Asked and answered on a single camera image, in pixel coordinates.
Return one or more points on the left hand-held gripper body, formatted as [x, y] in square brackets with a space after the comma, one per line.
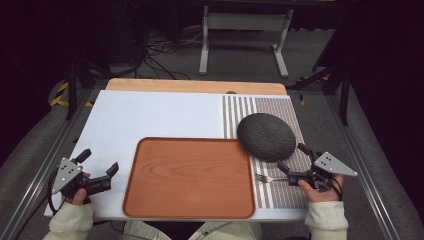
[67, 173]

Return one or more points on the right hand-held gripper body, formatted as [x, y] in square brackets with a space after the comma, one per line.
[330, 165]

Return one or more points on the silver fork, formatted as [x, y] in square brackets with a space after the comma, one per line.
[270, 179]

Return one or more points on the dark textured round plate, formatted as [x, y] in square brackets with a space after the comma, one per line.
[266, 137]

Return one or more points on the brown wooden tray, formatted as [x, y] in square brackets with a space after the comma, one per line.
[190, 178]

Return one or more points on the person's left hand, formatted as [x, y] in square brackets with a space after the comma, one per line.
[80, 196]

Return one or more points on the person's right hand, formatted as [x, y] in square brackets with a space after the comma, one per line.
[318, 194]

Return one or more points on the striped woven placemat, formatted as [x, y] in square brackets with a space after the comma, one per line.
[283, 196]

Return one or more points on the yellow black floor tape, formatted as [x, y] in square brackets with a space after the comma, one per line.
[60, 96]

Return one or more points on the white table sheet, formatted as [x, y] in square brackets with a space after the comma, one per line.
[146, 113]

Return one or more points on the black tripod stand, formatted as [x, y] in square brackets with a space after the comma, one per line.
[71, 86]
[336, 76]

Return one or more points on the person's legs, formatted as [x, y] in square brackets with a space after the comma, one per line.
[193, 232]

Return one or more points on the white metal stand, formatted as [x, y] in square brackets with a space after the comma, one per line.
[245, 21]

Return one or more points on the aluminium rail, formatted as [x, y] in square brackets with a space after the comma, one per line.
[360, 160]
[43, 166]

